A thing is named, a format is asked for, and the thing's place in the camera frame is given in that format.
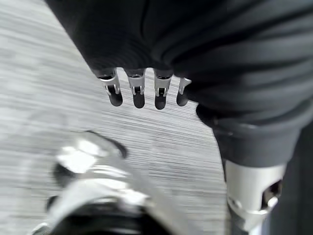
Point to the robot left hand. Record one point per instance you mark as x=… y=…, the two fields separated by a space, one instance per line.
x=195 y=44

